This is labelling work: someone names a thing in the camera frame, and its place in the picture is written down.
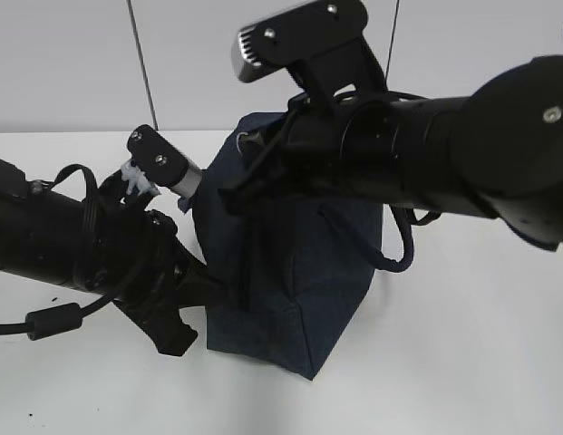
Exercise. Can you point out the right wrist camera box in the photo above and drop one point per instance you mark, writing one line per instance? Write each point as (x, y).
(320, 43)

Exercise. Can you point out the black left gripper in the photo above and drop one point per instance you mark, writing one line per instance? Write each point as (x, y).
(144, 270)

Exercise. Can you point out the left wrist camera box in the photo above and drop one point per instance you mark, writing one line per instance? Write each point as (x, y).
(155, 163)

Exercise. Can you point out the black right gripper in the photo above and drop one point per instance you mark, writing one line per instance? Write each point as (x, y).
(298, 156)

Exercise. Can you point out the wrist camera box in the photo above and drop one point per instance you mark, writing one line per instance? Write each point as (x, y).
(320, 43)
(155, 163)

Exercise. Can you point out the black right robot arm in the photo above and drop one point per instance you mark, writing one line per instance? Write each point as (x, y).
(495, 154)

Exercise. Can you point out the dark navy fabric lunch bag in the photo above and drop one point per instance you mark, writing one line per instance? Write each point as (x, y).
(296, 274)

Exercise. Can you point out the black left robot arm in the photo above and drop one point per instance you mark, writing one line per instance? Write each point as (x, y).
(48, 237)

